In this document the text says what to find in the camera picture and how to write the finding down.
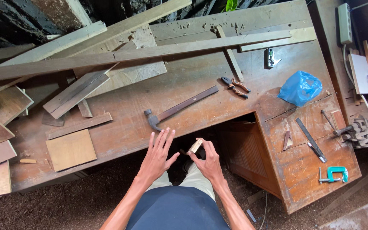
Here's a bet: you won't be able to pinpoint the person's right hand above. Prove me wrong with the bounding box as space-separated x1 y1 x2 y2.
187 138 226 187

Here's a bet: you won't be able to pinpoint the person's left hand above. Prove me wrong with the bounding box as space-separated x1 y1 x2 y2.
137 128 181 186

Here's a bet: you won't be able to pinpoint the small light wood block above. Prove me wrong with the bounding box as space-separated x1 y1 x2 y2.
189 138 203 154

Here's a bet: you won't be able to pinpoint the person's beige trousers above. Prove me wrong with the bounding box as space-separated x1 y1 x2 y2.
146 162 217 202

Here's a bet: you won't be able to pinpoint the person's dark blue shirt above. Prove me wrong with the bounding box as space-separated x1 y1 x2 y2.
125 186 231 230

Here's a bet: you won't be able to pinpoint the wooden workbench desk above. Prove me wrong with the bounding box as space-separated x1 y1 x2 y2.
8 0 362 215

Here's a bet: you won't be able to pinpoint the small brown wood wedge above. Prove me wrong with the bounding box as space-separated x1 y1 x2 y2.
283 130 294 151

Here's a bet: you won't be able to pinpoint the pliers with orange black grips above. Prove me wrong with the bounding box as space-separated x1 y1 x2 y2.
221 76 252 99

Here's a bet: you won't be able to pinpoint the square plywood board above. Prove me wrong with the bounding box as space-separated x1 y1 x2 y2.
45 129 98 173

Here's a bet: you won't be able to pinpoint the brown wooden batten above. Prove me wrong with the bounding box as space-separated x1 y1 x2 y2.
45 111 113 141

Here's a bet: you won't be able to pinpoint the small dark wood offcut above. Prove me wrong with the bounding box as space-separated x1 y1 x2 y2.
77 99 94 118

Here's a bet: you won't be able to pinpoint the wide weathered wooden board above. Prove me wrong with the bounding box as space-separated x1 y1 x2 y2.
73 24 168 99

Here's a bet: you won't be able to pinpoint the long flat metal file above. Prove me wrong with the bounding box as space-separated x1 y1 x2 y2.
295 118 328 163

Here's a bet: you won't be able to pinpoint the dark grey wooden boards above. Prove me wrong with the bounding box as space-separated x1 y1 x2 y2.
42 72 110 120

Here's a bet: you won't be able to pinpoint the thin wooden strip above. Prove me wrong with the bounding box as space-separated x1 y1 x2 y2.
216 26 245 83

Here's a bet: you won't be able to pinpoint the long grey wooden plank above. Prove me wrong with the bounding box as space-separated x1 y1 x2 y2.
0 30 294 84

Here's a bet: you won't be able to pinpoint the flat dark wood offcut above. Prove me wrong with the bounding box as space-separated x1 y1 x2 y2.
41 111 66 128

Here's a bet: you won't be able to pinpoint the blue plastic bag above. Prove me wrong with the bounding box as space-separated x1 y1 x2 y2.
277 70 323 107

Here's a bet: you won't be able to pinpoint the thin metal rod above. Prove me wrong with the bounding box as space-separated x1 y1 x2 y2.
320 110 336 130

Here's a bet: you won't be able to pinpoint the green metal clamp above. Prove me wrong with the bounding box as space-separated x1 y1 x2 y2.
318 166 349 184

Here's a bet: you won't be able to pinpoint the small reddish wood piece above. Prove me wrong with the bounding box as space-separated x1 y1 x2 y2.
330 110 347 130

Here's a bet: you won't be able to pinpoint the long slanted wooden beam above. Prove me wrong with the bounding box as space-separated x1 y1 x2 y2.
47 0 193 60

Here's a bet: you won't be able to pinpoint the wooden slat on floor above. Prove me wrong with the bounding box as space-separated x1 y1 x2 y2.
318 164 368 218

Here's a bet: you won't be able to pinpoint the pale short wooden plank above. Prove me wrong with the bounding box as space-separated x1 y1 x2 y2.
240 27 318 53

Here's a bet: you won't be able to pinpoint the grey metal bench vise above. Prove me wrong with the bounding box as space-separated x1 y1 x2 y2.
332 117 368 149

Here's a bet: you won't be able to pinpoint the light wooden beam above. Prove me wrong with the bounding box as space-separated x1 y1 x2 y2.
0 20 108 91

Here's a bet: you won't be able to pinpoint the white panel board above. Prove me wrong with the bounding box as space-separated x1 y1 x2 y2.
348 53 368 95

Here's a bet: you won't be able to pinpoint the grey-green power strip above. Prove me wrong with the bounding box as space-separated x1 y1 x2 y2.
337 3 353 45

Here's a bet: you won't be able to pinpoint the claw hammer with wooden handle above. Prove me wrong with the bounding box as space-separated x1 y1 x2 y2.
144 85 219 132

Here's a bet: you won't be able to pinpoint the metal bracket with green part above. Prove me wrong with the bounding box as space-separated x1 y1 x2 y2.
264 48 282 69

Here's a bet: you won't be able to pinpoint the white power cable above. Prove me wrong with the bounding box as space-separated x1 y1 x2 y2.
342 44 368 146

